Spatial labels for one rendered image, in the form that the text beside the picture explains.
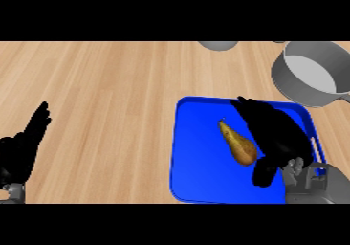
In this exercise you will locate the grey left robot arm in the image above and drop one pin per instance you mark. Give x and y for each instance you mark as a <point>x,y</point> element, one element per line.
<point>11,193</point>

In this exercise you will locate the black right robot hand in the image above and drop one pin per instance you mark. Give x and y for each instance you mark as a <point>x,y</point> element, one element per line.
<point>277,134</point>

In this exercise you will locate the brown pear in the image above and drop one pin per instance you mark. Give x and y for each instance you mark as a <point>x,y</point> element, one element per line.
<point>240,145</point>

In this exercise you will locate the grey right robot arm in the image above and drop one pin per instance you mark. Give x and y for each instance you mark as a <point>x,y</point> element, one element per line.
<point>314,185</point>

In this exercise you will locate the grey pot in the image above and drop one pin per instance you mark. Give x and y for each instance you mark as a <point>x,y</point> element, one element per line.
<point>310,73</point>

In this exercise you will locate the grey round object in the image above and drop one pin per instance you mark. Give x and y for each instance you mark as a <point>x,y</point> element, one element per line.
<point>218,45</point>

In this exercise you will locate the blue tray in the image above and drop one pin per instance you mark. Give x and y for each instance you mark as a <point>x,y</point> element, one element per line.
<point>206,166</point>

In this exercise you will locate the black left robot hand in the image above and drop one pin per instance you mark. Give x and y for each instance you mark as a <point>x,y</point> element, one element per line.
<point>23,146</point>

